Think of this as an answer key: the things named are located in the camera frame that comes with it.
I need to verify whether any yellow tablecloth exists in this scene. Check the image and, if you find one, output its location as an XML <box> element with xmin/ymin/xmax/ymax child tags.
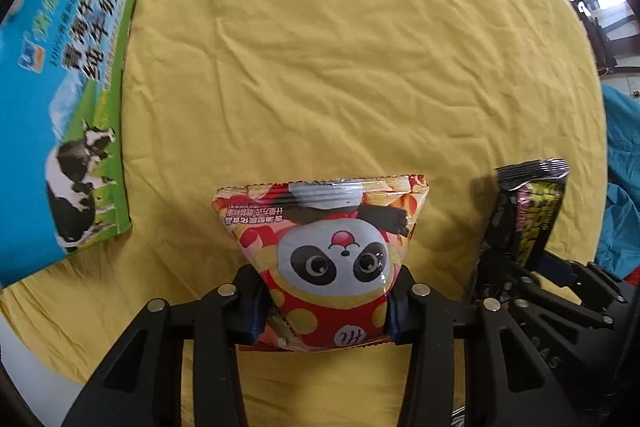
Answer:
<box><xmin>0</xmin><ymin>0</ymin><xmax>608</xmax><ymax>427</ymax></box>

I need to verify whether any blue fabric cover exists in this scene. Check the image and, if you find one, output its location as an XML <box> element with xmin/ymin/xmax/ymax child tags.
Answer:
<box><xmin>597</xmin><ymin>82</ymin><xmax>640</xmax><ymax>280</ymax></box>

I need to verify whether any dark wooden chair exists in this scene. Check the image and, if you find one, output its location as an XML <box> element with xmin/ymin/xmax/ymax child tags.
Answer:
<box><xmin>571</xmin><ymin>0</ymin><xmax>619</xmax><ymax>75</ymax></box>

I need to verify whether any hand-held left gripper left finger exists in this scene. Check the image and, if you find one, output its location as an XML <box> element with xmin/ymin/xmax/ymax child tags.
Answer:
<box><xmin>60</xmin><ymin>264</ymin><xmax>273</xmax><ymax>427</ymax></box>

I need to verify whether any red panda snack packet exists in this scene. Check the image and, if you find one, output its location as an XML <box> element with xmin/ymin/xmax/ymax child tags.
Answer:
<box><xmin>211</xmin><ymin>174</ymin><xmax>431</xmax><ymax>353</ymax></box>

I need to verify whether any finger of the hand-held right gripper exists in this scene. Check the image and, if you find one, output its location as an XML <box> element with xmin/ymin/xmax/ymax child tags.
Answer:
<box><xmin>537</xmin><ymin>257</ymin><xmax>640</xmax><ymax>328</ymax></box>
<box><xmin>470</xmin><ymin>249</ymin><xmax>533</xmax><ymax>303</ymax></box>

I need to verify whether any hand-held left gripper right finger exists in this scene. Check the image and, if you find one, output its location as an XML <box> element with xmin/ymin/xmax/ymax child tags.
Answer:
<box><xmin>385</xmin><ymin>266</ymin><xmax>581</xmax><ymax>427</ymax></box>

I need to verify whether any black snack packet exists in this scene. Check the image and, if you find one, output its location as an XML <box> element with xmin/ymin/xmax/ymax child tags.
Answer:
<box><xmin>480</xmin><ymin>159</ymin><xmax>570</xmax><ymax>268</ymax></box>

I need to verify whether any printed cardboard box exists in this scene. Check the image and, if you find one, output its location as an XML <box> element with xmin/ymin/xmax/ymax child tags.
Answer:
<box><xmin>0</xmin><ymin>0</ymin><xmax>156</xmax><ymax>288</ymax></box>

